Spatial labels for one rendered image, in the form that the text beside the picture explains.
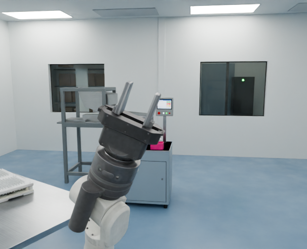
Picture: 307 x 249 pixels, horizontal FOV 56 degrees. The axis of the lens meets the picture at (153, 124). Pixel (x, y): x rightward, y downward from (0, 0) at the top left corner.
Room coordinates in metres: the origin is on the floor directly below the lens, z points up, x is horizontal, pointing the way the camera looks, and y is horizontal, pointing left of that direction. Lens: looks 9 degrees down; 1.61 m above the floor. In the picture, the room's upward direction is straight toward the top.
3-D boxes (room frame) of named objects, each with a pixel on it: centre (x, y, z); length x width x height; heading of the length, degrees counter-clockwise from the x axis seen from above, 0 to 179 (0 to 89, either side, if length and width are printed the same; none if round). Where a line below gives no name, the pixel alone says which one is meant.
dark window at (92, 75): (6.52, 1.69, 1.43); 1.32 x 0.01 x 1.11; 83
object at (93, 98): (4.36, 0.77, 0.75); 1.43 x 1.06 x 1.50; 83
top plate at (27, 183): (1.85, 0.99, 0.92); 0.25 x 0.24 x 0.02; 140
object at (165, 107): (3.85, -0.15, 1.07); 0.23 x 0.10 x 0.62; 83
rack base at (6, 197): (1.85, 0.99, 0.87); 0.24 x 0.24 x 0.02; 50
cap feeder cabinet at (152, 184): (3.73, 0.08, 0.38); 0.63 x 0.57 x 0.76; 83
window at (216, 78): (6.09, -1.65, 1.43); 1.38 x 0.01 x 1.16; 83
